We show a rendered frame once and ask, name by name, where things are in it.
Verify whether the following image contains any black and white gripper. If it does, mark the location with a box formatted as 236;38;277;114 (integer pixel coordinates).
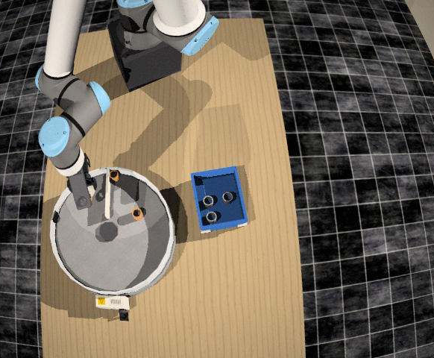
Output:
66;153;97;197

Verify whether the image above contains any blue crate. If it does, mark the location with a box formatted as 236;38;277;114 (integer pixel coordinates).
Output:
191;167;248;233

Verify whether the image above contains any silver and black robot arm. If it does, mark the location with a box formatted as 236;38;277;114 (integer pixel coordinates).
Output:
35;0;218;210

